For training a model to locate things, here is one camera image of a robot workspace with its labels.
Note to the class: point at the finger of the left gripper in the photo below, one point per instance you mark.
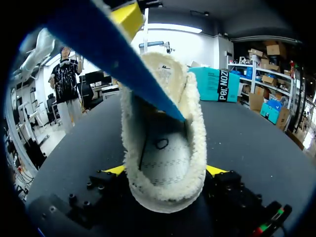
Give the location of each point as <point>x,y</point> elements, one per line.
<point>129,19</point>

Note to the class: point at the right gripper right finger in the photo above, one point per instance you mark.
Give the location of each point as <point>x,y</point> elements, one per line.
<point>229,187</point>

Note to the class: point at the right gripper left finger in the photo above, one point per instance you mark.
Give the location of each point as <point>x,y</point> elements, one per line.
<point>103,185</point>

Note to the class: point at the cream fleece shoe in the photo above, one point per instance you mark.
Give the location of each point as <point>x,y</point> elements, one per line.
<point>170,197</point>

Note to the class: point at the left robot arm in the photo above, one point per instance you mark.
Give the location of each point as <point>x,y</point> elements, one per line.
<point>37,54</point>

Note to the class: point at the person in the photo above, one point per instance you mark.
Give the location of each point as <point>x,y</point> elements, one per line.
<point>65,81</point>

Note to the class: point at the teal box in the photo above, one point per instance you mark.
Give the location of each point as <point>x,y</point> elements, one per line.
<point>209,84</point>

